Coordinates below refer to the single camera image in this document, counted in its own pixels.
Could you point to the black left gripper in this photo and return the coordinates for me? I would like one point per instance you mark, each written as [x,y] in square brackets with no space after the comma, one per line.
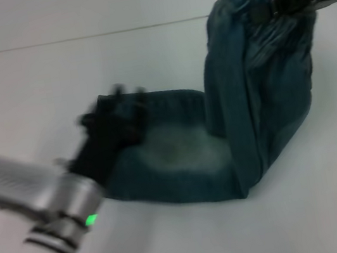
[105,133]

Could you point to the blue denim shorts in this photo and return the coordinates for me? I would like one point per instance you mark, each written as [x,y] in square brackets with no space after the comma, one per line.
[248,104]

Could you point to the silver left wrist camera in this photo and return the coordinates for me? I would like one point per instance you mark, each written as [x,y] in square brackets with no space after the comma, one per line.
[20,182]

